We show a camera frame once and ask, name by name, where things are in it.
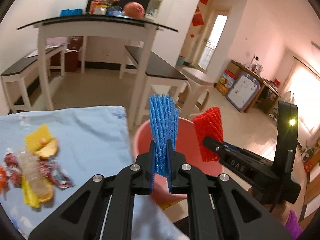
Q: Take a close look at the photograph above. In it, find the white plastic stool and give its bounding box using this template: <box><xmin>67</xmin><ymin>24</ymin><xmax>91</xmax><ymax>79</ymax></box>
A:
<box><xmin>176</xmin><ymin>67</ymin><xmax>214</xmax><ymax>119</ymax></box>

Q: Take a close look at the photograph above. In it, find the red white snack wrapper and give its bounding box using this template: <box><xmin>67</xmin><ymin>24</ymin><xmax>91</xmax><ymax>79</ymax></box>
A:
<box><xmin>38</xmin><ymin>158</ymin><xmax>74</xmax><ymax>190</ymax></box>

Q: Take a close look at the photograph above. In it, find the blue foam fruit net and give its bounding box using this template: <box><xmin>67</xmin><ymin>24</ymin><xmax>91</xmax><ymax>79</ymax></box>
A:
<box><xmin>149</xmin><ymin>94</ymin><xmax>179</xmax><ymax>177</ymax></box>

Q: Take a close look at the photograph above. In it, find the yellow plastic wrapper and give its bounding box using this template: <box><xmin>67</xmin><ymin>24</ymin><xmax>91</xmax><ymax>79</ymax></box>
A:
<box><xmin>22</xmin><ymin>176</ymin><xmax>54</xmax><ymax>209</ymax></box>

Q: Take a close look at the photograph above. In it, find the white orange plastic bag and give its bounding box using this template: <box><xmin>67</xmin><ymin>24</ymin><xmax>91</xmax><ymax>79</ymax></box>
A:
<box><xmin>0</xmin><ymin>166</ymin><xmax>8</xmax><ymax>194</ymax></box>

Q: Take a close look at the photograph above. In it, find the black-top bench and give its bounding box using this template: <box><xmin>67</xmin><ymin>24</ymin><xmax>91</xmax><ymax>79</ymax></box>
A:
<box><xmin>1</xmin><ymin>44</ymin><xmax>67</xmax><ymax>113</ymax></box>
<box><xmin>119</xmin><ymin>45</ymin><xmax>189</xmax><ymax>125</ymax></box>

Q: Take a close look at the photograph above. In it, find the clear bubble wrap piece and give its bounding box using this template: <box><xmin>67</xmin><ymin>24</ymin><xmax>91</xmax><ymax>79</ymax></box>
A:
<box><xmin>18</xmin><ymin>150</ymin><xmax>52</xmax><ymax>201</ymax></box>

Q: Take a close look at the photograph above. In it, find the wooden side desk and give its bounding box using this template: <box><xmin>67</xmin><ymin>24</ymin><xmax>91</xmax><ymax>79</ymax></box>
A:
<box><xmin>226</xmin><ymin>60</ymin><xmax>280</xmax><ymax>114</ymax></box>

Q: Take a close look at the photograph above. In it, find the orange peel half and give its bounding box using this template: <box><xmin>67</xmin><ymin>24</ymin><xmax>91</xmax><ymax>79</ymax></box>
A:
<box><xmin>33</xmin><ymin>138</ymin><xmax>59</xmax><ymax>159</ymax></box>

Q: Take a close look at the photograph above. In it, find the kids drawing board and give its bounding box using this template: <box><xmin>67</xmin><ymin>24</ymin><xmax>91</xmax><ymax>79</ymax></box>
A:
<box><xmin>226</xmin><ymin>72</ymin><xmax>260</xmax><ymax>112</ymax></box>

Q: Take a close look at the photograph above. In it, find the light blue tablecloth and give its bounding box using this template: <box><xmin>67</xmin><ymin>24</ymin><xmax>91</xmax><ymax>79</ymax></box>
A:
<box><xmin>0</xmin><ymin>105</ymin><xmax>190</xmax><ymax>240</ymax></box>

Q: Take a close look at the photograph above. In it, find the black-top bench left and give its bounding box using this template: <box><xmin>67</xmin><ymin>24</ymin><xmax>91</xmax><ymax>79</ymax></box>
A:
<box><xmin>1</xmin><ymin>44</ymin><xmax>67</xmax><ymax>113</ymax></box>

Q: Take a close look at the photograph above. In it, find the blue tissue pack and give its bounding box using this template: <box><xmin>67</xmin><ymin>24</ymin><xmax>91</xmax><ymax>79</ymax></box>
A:
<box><xmin>60</xmin><ymin>9</ymin><xmax>83</xmax><ymax>17</ymax></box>

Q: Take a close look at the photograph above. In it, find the yellow foam sponge pad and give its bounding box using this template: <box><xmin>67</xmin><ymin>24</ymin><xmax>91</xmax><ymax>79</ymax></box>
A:
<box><xmin>25</xmin><ymin>125</ymin><xmax>53</xmax><ymax>152</ymax></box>

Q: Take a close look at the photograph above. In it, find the pink plastic trash bin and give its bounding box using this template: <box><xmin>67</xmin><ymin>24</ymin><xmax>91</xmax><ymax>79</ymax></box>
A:
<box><xmin>132</xmin><ymin>118</ymin><xmax>224</xmax><ymax>209</ymax></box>

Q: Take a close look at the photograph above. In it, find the dark red paper bag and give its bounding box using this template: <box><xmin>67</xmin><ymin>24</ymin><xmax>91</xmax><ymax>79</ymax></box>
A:
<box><xmin>65</xmin><ymin>36</ymin><xmax>83</xmax><ymax>73</ymax></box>

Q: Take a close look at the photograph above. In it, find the black-top bench right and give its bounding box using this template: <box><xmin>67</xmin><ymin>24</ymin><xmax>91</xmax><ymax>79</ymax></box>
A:
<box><xmin>119</xmin><ymin>45</ymin><xmax>189</xmax><ymax>125</ymax></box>

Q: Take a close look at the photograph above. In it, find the red snack box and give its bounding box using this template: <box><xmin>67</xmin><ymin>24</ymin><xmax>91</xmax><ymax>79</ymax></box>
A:
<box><xmin>89</xmin><ymin>0</ymin><xmax>109</xmax><ymax>15</ymax></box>

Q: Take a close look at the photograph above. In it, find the red foam fruit net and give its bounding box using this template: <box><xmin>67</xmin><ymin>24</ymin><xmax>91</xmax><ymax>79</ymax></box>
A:
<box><xmin>193</xmin><ymin>107</ymin><xmax>223</xmax><ymax>163</ymax></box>

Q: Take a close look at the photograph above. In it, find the orange pomelo fruit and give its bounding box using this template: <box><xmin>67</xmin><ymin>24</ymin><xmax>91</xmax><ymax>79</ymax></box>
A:
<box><xmin>123</xmin><ymin>2</ymin><xmax>145</xmax><ymax>19</ymax></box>

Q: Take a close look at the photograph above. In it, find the white glass-top dining table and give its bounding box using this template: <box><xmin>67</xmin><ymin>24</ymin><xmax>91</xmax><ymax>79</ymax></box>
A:
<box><xmin>17</xmin><ymin>15</ymin><xmax>178</xmax><ymax>129</ymax></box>

